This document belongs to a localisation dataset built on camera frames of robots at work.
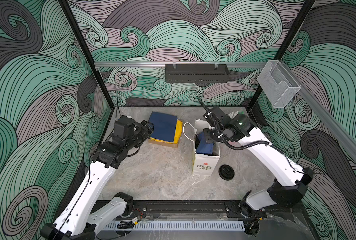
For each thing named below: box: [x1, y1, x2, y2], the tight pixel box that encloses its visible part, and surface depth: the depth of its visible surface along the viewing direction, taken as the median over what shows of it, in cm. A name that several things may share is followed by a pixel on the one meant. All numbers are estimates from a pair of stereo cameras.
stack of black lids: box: [218, 164, 235, 181], surface depth 85 cm
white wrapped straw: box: [228, 110, 239, 119], surface depth 91 cm
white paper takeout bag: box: [192, 119, 221, 177], surface depth 74 cm
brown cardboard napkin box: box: [148, 138, 179, 148], surface depth 97 cm
